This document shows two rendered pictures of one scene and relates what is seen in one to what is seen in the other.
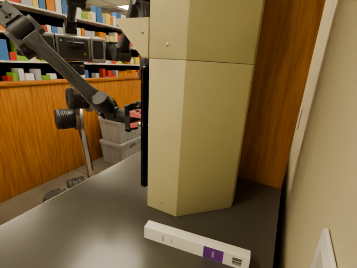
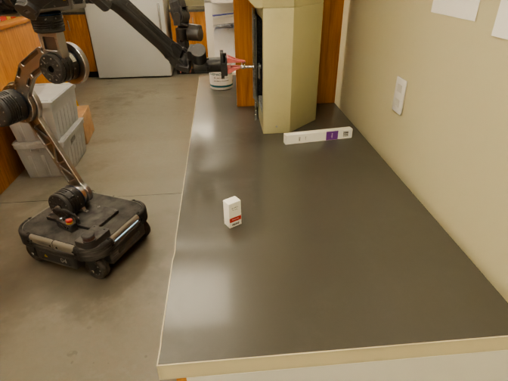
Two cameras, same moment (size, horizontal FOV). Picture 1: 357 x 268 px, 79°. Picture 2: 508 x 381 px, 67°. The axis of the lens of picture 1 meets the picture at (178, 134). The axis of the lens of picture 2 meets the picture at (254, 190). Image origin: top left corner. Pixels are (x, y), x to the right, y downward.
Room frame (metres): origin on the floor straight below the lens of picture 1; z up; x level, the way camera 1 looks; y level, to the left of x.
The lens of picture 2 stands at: (-0.64, 0.88, 1.54)
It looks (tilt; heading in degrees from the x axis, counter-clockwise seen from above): 30 degrees down; 329
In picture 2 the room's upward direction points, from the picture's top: 1 degrees counter-clockwise
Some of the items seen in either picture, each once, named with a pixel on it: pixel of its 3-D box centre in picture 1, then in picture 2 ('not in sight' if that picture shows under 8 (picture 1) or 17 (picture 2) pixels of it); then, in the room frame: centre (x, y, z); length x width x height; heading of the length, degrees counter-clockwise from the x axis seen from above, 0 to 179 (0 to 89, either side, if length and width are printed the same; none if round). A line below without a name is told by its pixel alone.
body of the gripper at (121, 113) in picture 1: (126, 116); (215, 64); (0.80, 0.20, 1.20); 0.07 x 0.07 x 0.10; 64
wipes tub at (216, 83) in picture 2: not in sight; (221, 73); (1.34, -0.09, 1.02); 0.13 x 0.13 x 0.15
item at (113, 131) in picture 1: (124, 125); (44, 111); (2.99, 0.79, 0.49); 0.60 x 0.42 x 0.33; 154
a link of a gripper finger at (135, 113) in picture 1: (142, 120); (233, 65); (0.77, 0.14, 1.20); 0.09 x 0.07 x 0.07; 64
